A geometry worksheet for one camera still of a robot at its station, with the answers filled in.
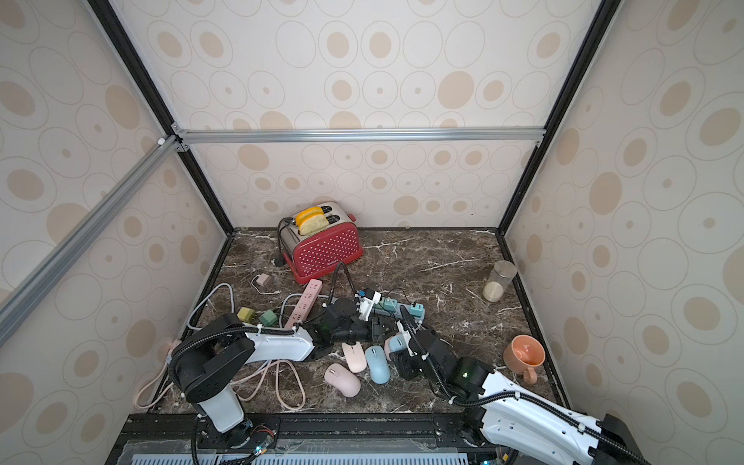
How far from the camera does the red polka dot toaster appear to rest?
96 centimetres

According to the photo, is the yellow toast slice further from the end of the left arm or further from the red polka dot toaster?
the end of the left arm

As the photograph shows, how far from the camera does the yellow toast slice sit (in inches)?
37.8
